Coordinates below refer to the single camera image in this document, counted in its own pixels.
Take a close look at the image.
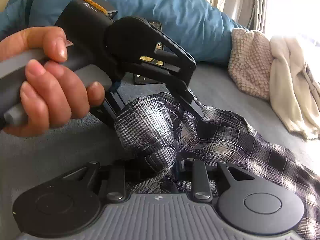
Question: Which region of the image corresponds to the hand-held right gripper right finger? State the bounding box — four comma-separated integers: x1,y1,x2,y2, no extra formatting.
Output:
176,158,255,202

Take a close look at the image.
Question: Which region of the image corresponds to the black white plaid shirt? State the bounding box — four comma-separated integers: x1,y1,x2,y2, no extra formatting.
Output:
114,92,320,240

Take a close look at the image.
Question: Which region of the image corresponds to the black smartphone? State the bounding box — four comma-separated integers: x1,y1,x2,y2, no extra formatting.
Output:
134,20,163,85

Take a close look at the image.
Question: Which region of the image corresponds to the blue duvet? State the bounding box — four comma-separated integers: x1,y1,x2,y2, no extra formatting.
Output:
0,0,248,64

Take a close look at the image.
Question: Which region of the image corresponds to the cream knit sweater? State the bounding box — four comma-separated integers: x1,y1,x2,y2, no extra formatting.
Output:
269,34,320,140

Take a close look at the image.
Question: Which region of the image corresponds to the pink checked knit cloth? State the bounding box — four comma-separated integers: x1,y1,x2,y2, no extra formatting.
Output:
229,28,274,102

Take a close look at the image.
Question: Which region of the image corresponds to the person's left hand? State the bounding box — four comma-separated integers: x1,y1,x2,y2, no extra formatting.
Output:
0,26,105,138

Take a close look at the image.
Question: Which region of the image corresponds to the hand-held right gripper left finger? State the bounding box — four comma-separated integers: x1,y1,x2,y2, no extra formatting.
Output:
62,162,126,202

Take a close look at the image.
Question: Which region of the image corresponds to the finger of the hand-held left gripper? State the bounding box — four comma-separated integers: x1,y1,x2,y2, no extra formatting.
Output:
89,79,125,128
136,21,209,120

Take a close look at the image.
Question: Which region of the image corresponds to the grey curtain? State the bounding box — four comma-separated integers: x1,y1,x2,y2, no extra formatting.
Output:
235,0,270,34

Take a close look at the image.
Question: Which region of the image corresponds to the orange braided cable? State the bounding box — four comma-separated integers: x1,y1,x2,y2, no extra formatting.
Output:
80,0,108,14

